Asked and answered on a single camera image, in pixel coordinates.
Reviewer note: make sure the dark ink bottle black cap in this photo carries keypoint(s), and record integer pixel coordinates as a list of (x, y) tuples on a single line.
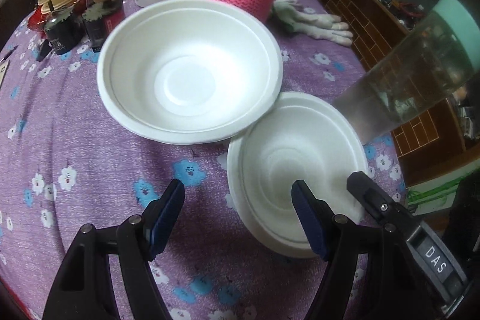
[(63, 30)]

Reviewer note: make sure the white work gloves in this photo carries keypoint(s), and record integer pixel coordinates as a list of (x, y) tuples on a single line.
[(294, 18)]

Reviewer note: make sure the clear glass water bottle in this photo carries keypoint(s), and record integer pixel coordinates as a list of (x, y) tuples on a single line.
[(436, 58)]

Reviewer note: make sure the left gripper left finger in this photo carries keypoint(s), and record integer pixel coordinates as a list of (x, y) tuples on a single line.
[(83, 287)]

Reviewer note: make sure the dark ink bottle brown cap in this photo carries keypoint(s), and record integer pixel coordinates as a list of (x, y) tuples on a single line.
[(100, 18)]

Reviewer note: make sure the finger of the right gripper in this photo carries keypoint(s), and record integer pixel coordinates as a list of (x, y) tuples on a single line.
[(428, 251)]

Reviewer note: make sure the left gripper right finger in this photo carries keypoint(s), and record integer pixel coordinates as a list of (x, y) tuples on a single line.
[(394, 288)]

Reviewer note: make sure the white paper bowl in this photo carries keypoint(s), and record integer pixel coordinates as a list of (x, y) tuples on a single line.
[(302, 137), (185, 72)]

